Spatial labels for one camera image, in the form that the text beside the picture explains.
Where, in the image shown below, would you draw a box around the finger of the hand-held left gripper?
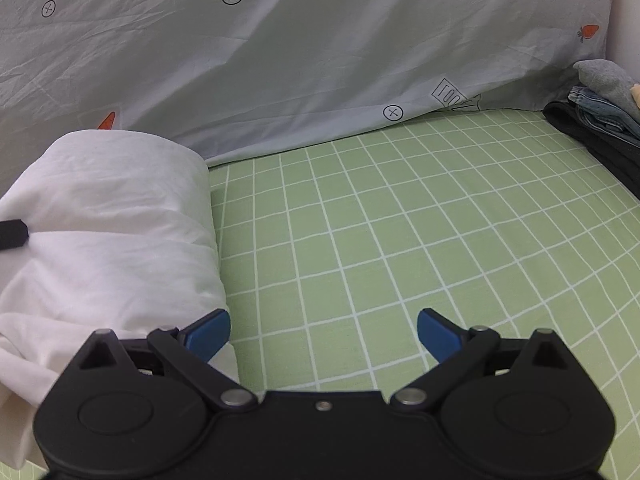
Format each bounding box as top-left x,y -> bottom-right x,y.
0,218 -> 29,252

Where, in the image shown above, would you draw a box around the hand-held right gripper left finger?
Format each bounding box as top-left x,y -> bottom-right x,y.
72,308 -> 260,413

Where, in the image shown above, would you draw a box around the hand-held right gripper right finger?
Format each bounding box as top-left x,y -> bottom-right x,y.
389,308 -> 573,413

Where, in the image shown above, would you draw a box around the white garment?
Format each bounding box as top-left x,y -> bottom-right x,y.
0,130 -> 241,470

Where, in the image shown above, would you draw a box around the green checked bed sheet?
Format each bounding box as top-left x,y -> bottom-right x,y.
0,108 -> 640,480

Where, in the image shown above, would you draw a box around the black garment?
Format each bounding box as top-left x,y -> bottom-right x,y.
542,101 -> 640,201

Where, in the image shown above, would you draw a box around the blue jeans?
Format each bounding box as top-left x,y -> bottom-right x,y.
569,86 -> 640,136

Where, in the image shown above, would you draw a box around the pale printed blanket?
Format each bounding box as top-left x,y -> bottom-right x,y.
0,0 -> 613,196

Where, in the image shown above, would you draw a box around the grey sweatshirt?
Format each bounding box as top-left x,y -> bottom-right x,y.
572,59 -> 640,111

